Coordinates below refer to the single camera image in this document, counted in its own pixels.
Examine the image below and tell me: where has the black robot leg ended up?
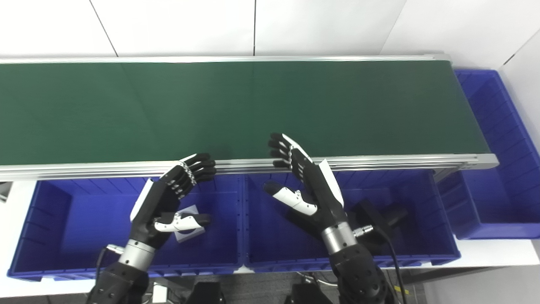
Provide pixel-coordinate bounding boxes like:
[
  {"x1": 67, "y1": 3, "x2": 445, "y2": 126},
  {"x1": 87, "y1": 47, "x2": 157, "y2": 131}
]
[
  {"x1": 285, "y1": 282, "x2": 338, "y2": 304},
  {"x1": 186, "y1": 281, "x2": 227, "y2": 304}
]

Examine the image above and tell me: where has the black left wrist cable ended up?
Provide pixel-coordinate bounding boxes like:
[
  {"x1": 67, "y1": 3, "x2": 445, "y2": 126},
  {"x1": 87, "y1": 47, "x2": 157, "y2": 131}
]
[{"x1": 94, "y1": 244, "x2": 125, "y2": 292}]

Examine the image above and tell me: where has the right black robot leg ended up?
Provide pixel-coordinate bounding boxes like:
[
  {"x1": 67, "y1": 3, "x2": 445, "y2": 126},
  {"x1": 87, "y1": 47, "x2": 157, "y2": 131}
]
[{"x1": 285, "y1": 282, "x2": 338, "y2": 304}]

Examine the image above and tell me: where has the blue bin holding white part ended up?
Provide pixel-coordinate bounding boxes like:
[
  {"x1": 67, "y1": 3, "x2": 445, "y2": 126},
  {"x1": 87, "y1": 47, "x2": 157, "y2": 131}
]
[{"x1": 7, "y1": 174, "x2": 246, "y2": 282}]

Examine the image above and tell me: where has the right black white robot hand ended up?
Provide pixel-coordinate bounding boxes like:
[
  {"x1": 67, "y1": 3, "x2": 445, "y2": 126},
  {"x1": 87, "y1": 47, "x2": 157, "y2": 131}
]
[{"x1": 263, "y1": 133, "x2": 351, "y2": 237}]

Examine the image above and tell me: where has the white block with round hole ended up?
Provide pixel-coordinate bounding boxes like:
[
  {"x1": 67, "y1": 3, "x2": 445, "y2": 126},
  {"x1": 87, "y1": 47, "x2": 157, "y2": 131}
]
[{"x1": 171, "y1": 205, "x2": 206, "y2": 244}]

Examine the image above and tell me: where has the green conveyor belt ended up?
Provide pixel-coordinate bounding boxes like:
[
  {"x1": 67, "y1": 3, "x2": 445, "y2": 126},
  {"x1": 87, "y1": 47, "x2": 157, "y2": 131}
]
[
  {"x1": 0, "y1": 54, "x2": 500, "y2": 181},
  {"x1": 0, "y1": 60, "x2": 492, "y2": 165}
]

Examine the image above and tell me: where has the small white box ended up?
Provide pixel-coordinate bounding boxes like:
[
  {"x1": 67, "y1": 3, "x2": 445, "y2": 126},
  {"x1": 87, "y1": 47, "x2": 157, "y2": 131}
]
[{"x1": 152, "y1": 284, "x2": 169, "y2": 304}]

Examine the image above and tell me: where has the blue bin holding black parts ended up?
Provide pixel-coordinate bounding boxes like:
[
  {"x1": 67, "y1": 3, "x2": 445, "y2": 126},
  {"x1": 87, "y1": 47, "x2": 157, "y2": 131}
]
[{"x1": 243, "y1": 169, "x2": 461, "y2": 272}]

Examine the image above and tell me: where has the empty blue plastic bin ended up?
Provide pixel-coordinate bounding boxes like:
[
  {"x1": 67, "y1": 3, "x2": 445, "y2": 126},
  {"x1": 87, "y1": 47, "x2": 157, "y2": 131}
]
[{"x1": 437, "y1": 70, "x2": 540, "y2": 240}]

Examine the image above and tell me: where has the left black robot leg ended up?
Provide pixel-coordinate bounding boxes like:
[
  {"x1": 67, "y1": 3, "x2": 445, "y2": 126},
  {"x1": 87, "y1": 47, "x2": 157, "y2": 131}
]
[{"x1": 186, "y1": 281, "x2": 227, "y2": 304}]

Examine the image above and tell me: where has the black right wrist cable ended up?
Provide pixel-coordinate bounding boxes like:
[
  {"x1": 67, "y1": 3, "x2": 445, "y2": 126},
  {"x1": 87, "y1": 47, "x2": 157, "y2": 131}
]
[{"x1": 354, "y1": 225, "x2": 408, "y2": 304}]

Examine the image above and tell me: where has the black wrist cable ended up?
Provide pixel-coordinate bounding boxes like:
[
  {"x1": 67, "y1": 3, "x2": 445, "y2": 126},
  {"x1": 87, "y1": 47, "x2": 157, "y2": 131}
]
[
  {"x1": 94, "y1": 244, "x2": 125, "y2": 292},
  {"x1": 354, "y1": 225, "x2": 408, "y2": 304}
]

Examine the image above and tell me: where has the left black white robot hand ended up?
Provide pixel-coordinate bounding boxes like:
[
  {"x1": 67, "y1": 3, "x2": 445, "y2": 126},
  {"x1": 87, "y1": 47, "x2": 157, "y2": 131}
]
[{"x1": 129, "y1": 153, "x2": 217, "y2": 250}]

